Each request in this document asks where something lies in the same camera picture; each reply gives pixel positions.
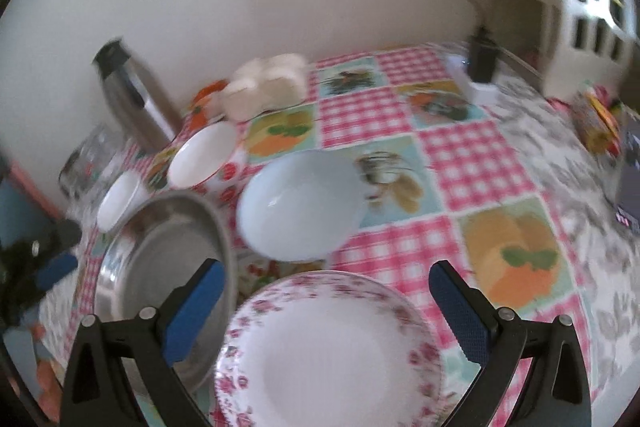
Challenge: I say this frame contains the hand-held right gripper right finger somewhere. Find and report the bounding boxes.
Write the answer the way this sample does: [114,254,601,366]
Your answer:
[428,260,593,427]

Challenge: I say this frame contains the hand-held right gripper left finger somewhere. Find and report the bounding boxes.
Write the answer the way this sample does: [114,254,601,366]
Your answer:
[59,258,227,427]

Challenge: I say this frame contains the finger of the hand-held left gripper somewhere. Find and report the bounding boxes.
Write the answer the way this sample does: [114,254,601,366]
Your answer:
[31,219,83,258]
[34,253,80,292]

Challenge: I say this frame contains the stainless steel bowl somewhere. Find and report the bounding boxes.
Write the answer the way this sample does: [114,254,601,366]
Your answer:
[92,192,238,395]

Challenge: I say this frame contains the pink floral plate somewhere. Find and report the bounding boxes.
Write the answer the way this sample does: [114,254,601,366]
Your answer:
[214,271,445,427]

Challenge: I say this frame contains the pale blue bowl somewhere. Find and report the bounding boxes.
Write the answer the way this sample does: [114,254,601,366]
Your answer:
[236,150,370,264]

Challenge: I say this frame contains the white bowl with red rim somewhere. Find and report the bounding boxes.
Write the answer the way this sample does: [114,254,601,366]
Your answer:
[166,122,247,194]

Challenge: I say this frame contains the small white dish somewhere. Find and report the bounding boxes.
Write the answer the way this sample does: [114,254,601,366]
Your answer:
[96,171,142,232]

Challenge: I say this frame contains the clear drinking glass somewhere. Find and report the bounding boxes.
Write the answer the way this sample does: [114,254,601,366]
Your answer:
[59,123,132,210]

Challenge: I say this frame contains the stainless steel thermos jug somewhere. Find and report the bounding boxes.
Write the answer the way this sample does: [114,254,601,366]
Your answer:
[91,38,183,150]

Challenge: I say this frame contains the orange snack packet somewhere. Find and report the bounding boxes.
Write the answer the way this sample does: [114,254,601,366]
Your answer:
[192,79,231,112]

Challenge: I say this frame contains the pink checkered tablecloth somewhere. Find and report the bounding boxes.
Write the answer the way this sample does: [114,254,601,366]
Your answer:
[37,44,596,427]

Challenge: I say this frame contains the dark electronic device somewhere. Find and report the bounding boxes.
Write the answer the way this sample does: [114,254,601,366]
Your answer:
[612,112,640,235]

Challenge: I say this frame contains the colourful snack packets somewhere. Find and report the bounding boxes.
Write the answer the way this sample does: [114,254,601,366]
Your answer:
[572,82,623,155]

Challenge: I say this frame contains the black power adapter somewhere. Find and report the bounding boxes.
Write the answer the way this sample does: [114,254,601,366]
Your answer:
[467,27,501,84]

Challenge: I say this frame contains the white plastic rack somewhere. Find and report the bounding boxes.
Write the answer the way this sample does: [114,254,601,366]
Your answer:
[542,0,638,100]

